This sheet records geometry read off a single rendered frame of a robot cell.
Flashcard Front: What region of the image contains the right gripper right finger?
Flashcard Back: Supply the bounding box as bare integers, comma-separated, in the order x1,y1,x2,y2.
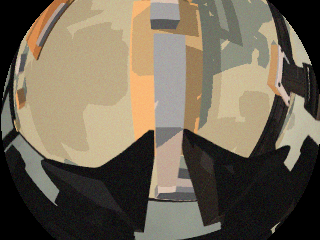
182,129,290,227

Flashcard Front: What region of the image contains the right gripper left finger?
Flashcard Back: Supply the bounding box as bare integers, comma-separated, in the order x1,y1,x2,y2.
41,130,155,233

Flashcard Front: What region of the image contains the beige tape roll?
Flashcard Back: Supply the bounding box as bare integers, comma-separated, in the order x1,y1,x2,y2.
14,119,21,132

